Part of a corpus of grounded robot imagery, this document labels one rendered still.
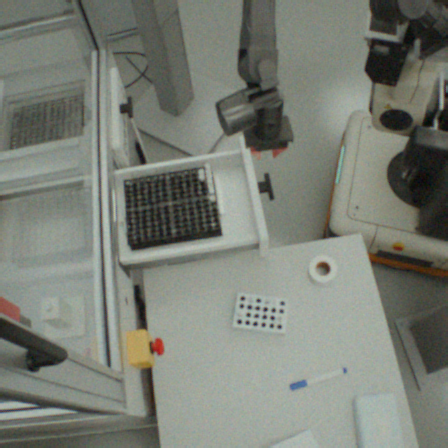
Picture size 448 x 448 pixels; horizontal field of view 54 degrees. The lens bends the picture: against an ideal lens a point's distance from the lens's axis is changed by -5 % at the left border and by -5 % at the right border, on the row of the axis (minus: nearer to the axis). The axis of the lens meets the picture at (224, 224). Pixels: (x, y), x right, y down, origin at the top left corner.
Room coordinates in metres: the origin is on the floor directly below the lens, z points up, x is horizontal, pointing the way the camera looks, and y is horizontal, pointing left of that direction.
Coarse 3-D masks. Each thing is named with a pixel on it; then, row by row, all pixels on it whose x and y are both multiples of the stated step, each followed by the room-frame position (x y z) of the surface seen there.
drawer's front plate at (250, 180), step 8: (240, 136) 0.68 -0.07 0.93; (240, 144) 0.67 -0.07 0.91; (248, 152) 0.63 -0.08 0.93; (248, 160) 0.61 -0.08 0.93; (248, 168) 0.58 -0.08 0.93; (248, 176) 0.56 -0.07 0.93; (248, 184) 0.54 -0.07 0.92; (256, 184) 0.54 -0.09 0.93; (248, 192) 0.57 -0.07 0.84; (256, 192) 0.52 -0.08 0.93; (256, 200) 0.49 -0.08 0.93; (256, 208) 0.47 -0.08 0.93; (256, 216) 0.45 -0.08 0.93; (256, 224) 0.45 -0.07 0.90; (264, 224) 0.43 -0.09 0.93; (256, 232) 0.45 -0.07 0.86; (264, 232) 0.41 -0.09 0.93; (264, 240) 0.40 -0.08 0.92; (264, 248) 0.39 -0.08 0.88; (264, 256) 0.39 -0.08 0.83
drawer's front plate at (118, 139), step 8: (112, 72) 0.97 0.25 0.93; (112, 80) 0.94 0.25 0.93; (120, 80) 0.98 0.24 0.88; (112, 88) 0.91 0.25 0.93; (120, 88) 0.94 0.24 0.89; (112, 96) 0.88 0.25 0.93; (120, 96) 0.91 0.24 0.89; (112, 104) 0.85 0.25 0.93; (120, 104) 0.88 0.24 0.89; (112, 112) 0.82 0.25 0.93; (112, 120) 0.79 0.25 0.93; (120, 120) 0.81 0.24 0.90; (120, 128) 0.78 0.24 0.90; (112, 136) 0.74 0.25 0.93; (120, 136) 0.75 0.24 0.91; (112, 144) 0.72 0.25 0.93; (120, 144) 0.72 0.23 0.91; (120, 152) 0.70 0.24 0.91; (120, 160) 0.70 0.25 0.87; (128, 160) 0.73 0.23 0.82
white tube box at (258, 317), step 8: (240, 296) 0.31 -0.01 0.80; (248, 296) 0.31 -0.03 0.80; (256, 296) 0.31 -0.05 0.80; (264, 296) 0.30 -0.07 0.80; (240, 304) 0.30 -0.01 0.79; (248, 304) 0.29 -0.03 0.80; (256, 304) 0.29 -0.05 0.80; (264, 304) 0.29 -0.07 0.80; (272, 304) 0.28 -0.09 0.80; (280, 304) 0.29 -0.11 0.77; (248, 312) 0.27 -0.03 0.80; (256, 312) 0.27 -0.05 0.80; (264, 312) 0.27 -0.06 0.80; (272, 312) 0.27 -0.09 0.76; (280, 312) 0.27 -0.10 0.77; (240, 320) 0.26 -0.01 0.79; (248, 320) 0.25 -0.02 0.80; (256, 320) 0.25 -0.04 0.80; (264, 320) 0.25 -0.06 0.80; (272, 320) 0.25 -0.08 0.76; (240, 328) 0.24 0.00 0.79; (248, 328) 0.23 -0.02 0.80; (256, 328) 0.23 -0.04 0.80; (264, 328) 0.23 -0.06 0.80; (272, 328) 0.23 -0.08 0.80; (280, 328) 0.23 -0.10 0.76
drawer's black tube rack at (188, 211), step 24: (144, 192) 0.58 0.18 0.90; (168, 192) 0.57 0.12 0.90; (192, 192) 0.56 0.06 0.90; (144, 216) 0.51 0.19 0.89; (168, 216) 0.50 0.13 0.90; (192, 216) 0.51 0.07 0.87; (216, 216) 0.50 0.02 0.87; (144, 240) 0.45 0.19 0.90; (168, 240) 0.45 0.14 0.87; (192, 240) 0.45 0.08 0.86
